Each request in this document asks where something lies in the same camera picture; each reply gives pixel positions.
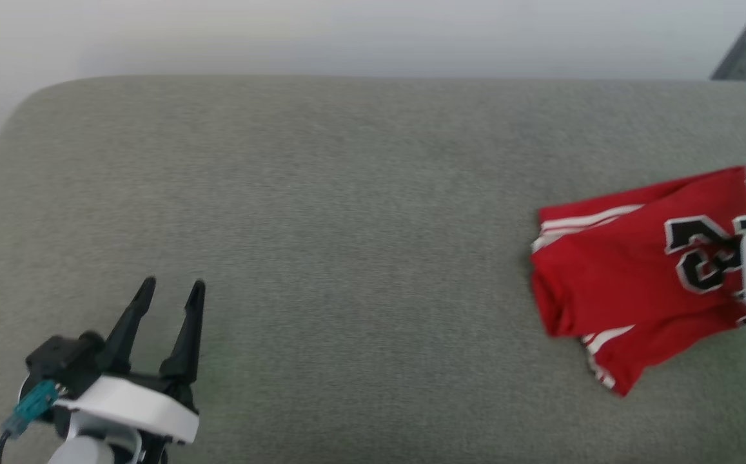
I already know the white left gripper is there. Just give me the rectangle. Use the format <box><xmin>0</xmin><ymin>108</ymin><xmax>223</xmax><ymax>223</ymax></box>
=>
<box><xmin>55</xmin><ymin>276</ymin><xmax>206</xmax><ymax>445</ymax></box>

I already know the red basketball jersey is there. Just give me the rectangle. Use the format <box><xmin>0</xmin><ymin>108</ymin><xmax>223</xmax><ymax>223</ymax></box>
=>
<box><xmin>529</xmin><ymin>166</ymin><xmax>746</xmax><ymax>397</ymax></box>

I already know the grey fabric sofa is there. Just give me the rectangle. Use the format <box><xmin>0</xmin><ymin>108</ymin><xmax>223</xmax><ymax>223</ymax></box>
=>
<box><xmin>0</xmin><ymin>74</ymin><xmax>746</xmax><ymax>464</ymax></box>

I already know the teal left camera connector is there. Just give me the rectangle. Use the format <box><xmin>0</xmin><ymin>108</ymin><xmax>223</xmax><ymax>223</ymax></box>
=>
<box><xmin>2</xmin><ymin>380</ymin><xmax>59</xmax><ymax>438</ymax></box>

